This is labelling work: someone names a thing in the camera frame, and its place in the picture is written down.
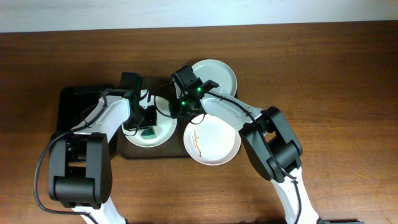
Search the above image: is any green yellow sponge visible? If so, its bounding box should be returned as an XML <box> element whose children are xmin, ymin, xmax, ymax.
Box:
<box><xmin>141</xmin><ymin>126</ymin><xmax>157</xmax><ymax>139</ymax></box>

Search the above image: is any white plate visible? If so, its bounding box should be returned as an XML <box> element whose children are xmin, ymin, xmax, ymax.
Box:
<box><xmin>183</xmin><ymin>115</ymin><xmax>241</xmax><ymax>166</ymax></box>
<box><xmin>122</xmin><ymin>94</ymin><xmax>177</xmax><ymax>147</ymax></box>

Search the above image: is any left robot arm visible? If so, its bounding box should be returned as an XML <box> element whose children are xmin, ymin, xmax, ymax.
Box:
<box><xmin>45</xmin><ymin>89</ymin><xmax>150</xmax><ymax>223</ymax></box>

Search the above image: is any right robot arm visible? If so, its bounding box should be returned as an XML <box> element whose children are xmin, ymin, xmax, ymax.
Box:
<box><xmin>174</xmin><ymin>78</ymin><xmax>321</xmax><ymax>223</ymax></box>

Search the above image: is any brown serving tray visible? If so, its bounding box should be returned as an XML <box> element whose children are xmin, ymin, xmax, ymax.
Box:
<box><xmin>116</xmin><ymin>77</ymin><xmax>204</xmax><ymax>159</ymax></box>

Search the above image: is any black plastic tray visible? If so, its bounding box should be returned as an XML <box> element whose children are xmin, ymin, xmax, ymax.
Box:
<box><xmin>49</xmin><ymin>84</ymin><xmax>114</xmax><ymax>162</ymax></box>

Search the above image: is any pale blue plate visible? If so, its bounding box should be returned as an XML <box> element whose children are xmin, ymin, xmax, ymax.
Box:
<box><xmin>192</xmin><ymin>59</ymin><xmax>238</xmax><ymax>96</ymax></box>

